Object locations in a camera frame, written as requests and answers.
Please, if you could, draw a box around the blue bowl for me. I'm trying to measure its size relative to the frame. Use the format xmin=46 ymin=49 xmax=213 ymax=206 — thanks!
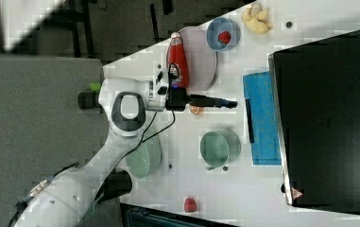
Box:
xmin=206 ymin=17 xmax=241 ymax=52

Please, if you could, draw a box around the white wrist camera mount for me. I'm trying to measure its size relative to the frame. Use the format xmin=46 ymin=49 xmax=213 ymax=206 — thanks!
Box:
xmin=148 ymin=69 xmax=169 ymax=112

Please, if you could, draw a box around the plush banana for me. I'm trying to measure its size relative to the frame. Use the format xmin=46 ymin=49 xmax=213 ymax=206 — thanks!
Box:
xmin=241 ymin=2 xmax=273 ymax=35

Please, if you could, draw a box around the red raspberry toy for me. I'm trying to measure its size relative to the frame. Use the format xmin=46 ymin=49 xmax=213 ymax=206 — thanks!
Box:
xmin=183 ymin=198 xmax=197 ymax=213

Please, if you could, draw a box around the plush ketchup bottle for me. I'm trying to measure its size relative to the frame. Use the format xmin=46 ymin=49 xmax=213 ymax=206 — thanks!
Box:
xmin=167 ymin=32 xmax=189 ymax=88

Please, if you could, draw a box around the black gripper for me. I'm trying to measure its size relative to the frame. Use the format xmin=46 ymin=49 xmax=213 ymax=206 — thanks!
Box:
xmin=165 ymin=87 xmax=237 ymax=112

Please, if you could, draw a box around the plush strawberry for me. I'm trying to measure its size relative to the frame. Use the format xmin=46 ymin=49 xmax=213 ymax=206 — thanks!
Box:
xmin=217 ymin=31 xmax=231 ymax=44

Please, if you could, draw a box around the grey round plate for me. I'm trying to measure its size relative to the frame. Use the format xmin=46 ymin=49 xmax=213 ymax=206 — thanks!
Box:
xmin=170 ymin=26 xmax=217 ymax=94

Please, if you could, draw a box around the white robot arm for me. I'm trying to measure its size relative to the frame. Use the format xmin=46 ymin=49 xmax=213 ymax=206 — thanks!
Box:
xmin=9 ymin=78 xmax=237 ymax=227

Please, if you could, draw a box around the blue oven door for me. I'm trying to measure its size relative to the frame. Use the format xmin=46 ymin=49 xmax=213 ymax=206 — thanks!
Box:
xmin=243 ymin=72 xmax=282 ymax=166

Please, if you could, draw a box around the orange slice toy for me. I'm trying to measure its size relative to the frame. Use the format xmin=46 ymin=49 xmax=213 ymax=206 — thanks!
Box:
xmin=189 ymin=106 xmax=204 ymax=115

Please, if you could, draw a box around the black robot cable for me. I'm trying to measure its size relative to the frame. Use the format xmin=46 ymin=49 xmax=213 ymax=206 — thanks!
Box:
xmin=117 ymin=62 xmax=181 ymax=165

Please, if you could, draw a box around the green mug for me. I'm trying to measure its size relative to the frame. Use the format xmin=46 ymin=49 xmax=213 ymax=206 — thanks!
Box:
xmin=199 ymin=130 xmax=241 ymax=170

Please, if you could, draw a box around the black toaster oven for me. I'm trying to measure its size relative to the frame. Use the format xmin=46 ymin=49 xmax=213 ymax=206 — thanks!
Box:
xmin=268 ymin=29 xmax=360 ymax=215

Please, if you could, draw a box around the green colander basket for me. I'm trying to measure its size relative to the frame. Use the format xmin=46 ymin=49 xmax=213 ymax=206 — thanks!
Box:
xmin=126 ymin=130 xmax=162 ymax=179

